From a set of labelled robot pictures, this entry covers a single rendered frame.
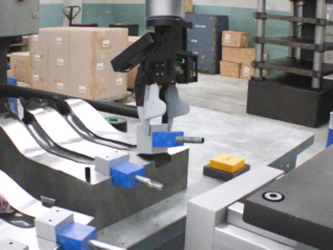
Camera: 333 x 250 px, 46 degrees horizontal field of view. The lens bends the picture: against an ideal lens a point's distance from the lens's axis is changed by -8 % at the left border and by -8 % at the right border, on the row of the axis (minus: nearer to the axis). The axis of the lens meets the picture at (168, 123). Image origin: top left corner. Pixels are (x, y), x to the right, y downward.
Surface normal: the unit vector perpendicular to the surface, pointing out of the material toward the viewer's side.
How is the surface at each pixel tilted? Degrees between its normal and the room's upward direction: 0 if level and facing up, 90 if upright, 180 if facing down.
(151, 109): 71
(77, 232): 0
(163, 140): 81
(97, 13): 90
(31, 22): 90
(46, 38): 91
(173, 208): 0
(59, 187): 90
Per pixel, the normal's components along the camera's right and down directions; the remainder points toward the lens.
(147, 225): 0.04, -0.96
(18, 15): 0.78, 0.19
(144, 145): -0.62, 0.04
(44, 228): -0.37, 0.24
